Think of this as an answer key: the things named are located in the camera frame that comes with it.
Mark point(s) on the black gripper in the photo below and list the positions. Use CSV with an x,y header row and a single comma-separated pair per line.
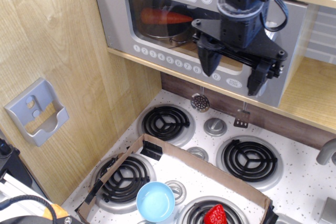
x,y
240,35

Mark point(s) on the grey toy microwave door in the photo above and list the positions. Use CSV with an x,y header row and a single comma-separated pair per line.
x,y
121,23

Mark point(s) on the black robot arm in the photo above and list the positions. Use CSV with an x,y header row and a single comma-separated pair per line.
x,y
277,13

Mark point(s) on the hanging metal strainer spoon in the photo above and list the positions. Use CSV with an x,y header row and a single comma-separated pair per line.
x,y
200,102

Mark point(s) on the hanging metal spatula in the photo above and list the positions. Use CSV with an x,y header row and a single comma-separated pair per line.
x,y
242,117

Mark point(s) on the small steel pot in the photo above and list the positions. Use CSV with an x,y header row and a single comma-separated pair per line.
x,y
175,34

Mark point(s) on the grey stove knob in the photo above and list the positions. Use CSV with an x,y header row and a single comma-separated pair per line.
x,y
215,127

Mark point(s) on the wooden shelf unit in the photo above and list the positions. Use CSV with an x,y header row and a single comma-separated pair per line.
x,y
309,97

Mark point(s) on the back left black burner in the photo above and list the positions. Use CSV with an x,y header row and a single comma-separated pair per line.
x,y
170,123

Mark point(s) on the black burner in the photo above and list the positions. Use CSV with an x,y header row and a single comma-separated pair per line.
x,y
118,194
170,123
252,160
195,211

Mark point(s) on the orange toy carrot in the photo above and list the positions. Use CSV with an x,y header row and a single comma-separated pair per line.
x,y
151,16

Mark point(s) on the back right black burner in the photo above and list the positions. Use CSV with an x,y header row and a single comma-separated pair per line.
x,y
252,160

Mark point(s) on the grey faucet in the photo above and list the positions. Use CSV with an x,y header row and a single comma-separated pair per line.
x,y
327,153

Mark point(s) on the brown cardboard tray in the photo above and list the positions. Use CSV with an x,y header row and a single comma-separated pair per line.
x,y
199,177

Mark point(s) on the red toy strawberry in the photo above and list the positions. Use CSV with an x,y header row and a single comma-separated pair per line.
x,y
216,215

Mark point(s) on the front right black burner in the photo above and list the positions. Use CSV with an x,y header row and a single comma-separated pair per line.
x,y
195,211

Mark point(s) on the light blue bowl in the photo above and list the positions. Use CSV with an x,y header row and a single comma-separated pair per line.
x,y
155,201

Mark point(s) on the front left black burner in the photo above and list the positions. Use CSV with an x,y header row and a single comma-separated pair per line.
x,y
118,194

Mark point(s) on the clear ring knob back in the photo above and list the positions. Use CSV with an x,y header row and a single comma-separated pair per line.
x,y
199,152

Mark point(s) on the clear ring knob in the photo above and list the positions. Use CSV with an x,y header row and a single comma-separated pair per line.
x,y
178,189
199,152

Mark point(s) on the clear ring knob front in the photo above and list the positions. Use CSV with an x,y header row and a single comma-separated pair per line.
x,y
178,189

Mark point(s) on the grey wall holder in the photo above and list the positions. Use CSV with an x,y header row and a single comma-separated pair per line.
x,y
30,104

